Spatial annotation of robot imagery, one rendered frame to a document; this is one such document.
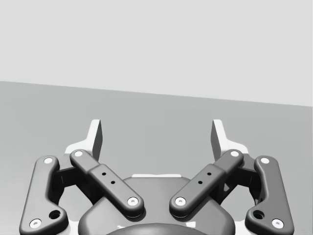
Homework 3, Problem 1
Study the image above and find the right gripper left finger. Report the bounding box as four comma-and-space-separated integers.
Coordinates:
19, 119, 145, 235

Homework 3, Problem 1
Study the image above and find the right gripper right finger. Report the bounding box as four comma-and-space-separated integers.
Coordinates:
168, 119, 295, 235

